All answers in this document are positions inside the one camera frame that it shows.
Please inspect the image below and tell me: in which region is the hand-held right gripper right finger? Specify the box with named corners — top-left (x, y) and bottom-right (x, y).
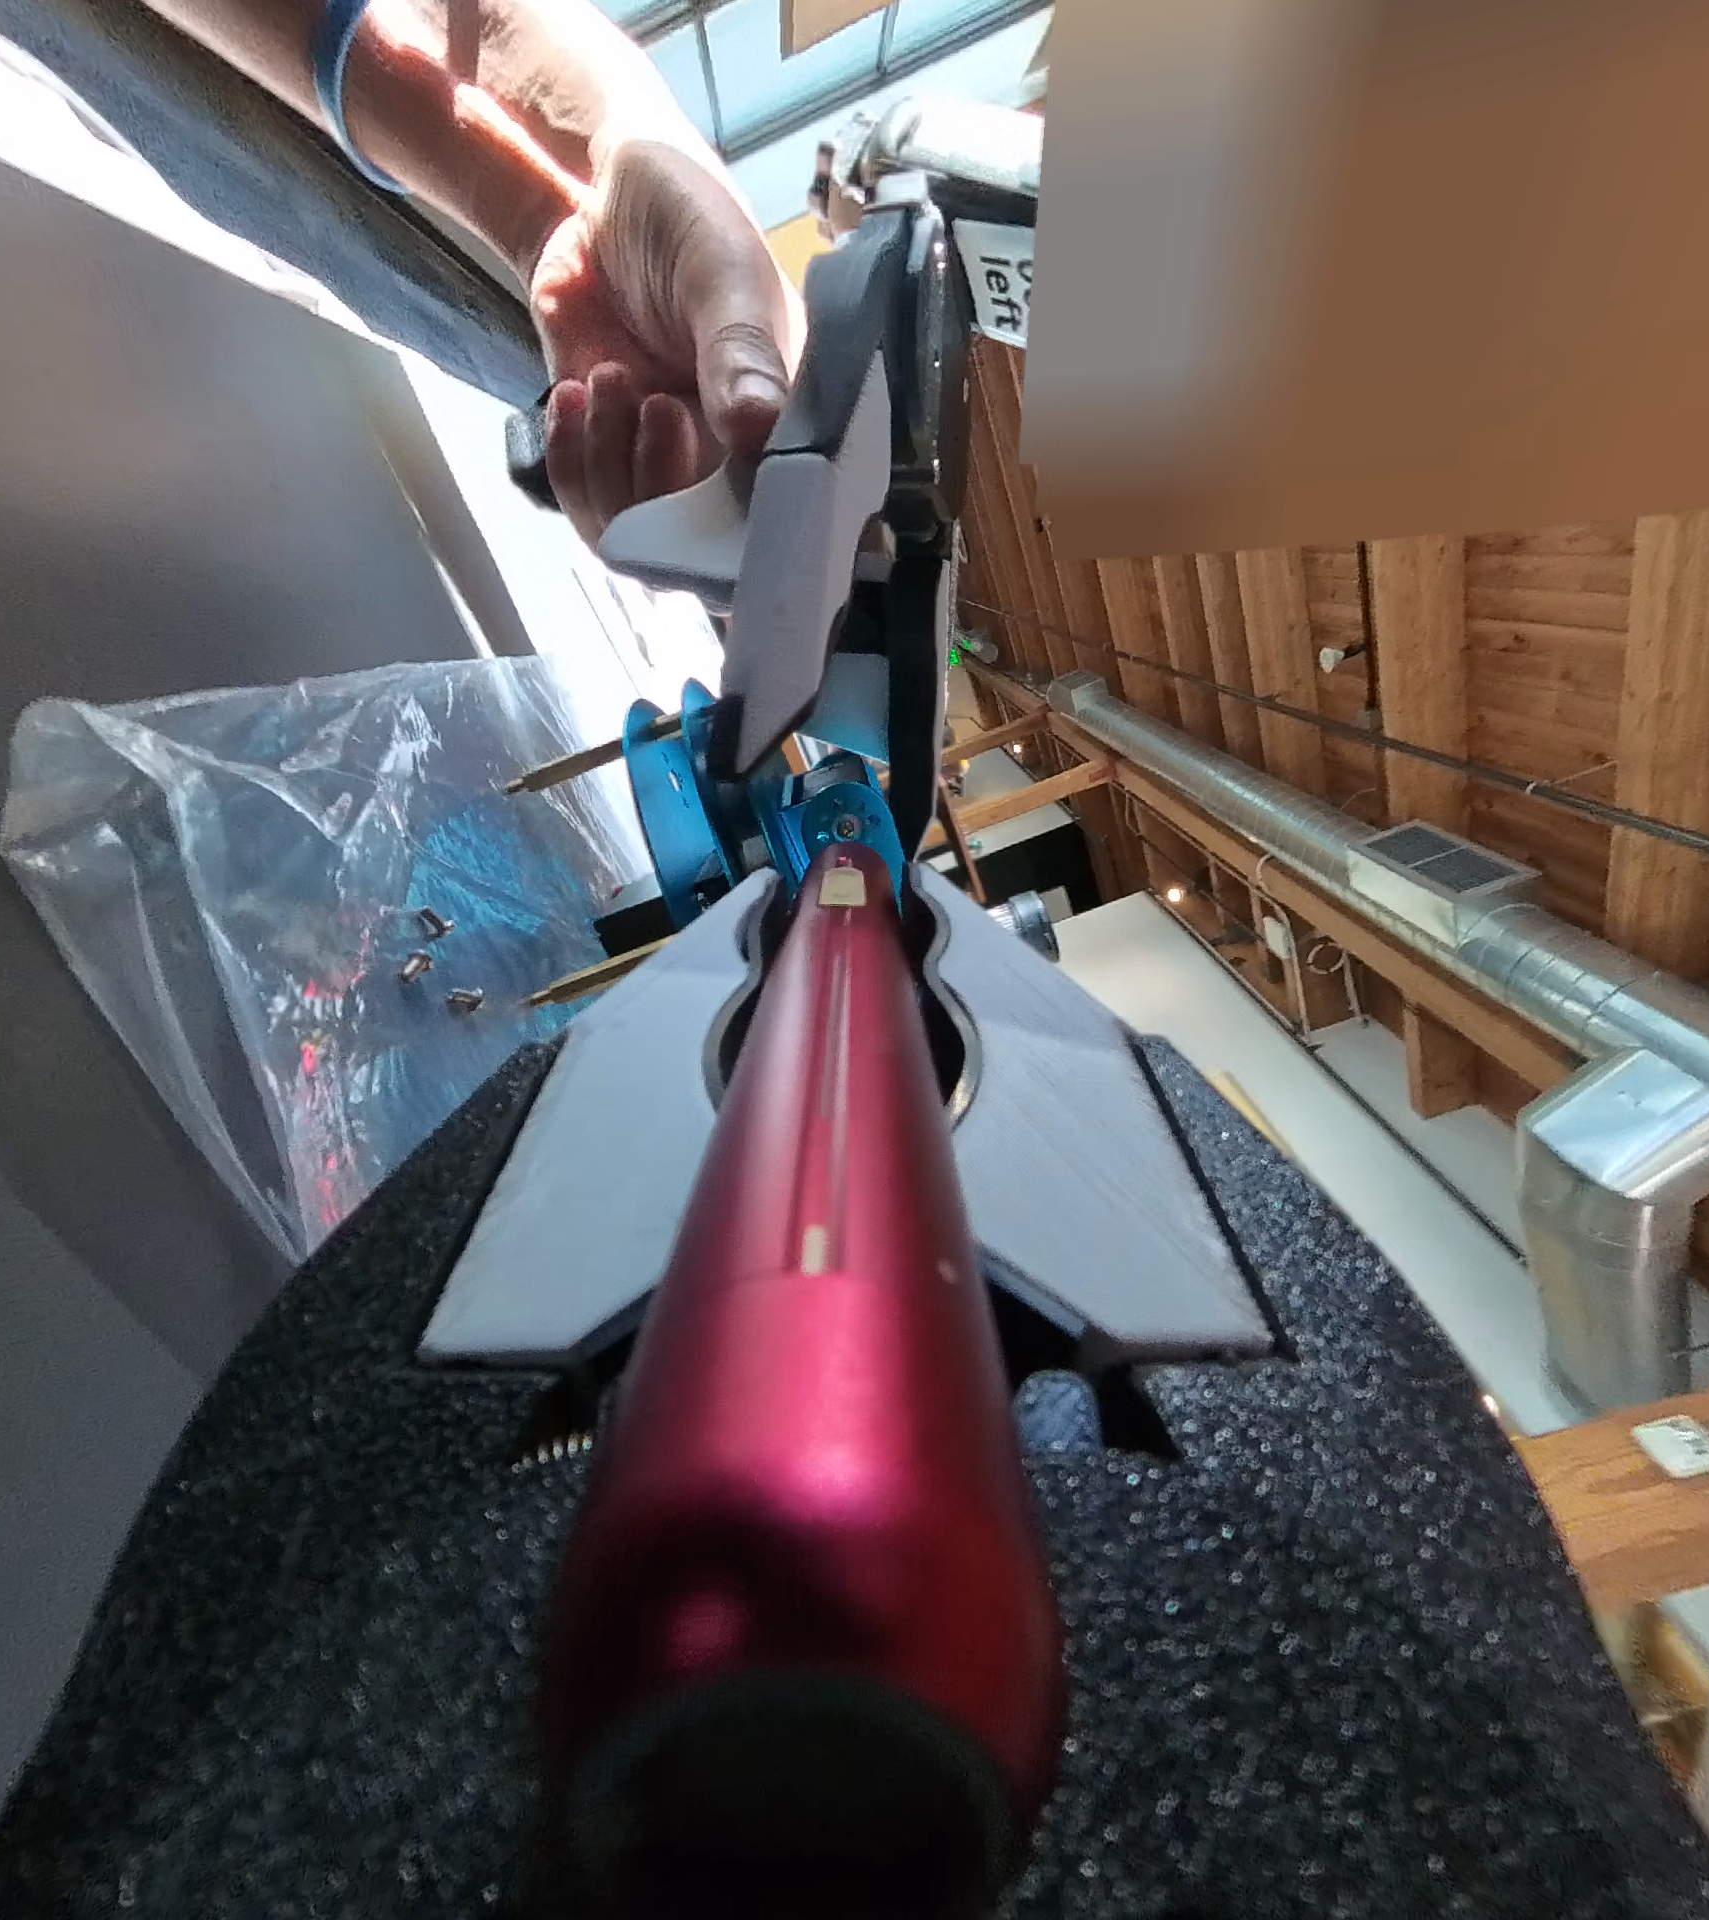
top-left (910, 865), bottom-right (1276, 1364)

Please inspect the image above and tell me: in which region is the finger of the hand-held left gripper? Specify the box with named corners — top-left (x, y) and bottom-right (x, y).
top-left (876, 503), bottom-right (970, 873)
top-left (712, 373), bottom-right (897, 778)

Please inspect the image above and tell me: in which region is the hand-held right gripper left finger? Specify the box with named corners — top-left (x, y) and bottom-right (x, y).
top-left (417, 866), bottom-right (797, 1368)

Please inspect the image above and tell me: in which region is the blue toy robot arm base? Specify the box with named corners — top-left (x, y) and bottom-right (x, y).
top-left (500, 674), bottom-right (930, 1014)

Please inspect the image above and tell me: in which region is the magenta electric screwdriver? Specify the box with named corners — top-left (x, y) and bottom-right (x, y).
top-left (538, 840), bottom-right (1066, 1920)

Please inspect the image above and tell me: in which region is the clear plastic bag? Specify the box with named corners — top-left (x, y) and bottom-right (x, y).
top-left (0, 652), bottom-right (676, 1262)

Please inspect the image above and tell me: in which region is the person's left forearm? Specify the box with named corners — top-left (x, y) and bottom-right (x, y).
top-left (140, 0), bottom-right (652, 288)

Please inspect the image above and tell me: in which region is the person's left hand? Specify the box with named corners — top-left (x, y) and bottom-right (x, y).
top-left (525, 134), bottom-right (798, 558)

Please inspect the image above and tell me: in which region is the blue wristband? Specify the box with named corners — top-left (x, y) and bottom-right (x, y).
top-left (309, 0), bottom-right (418, 200)

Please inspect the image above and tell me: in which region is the silver ventilation duct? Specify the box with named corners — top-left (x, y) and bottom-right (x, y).
top-left (1047, 666), bottom-right (1709, 1421)

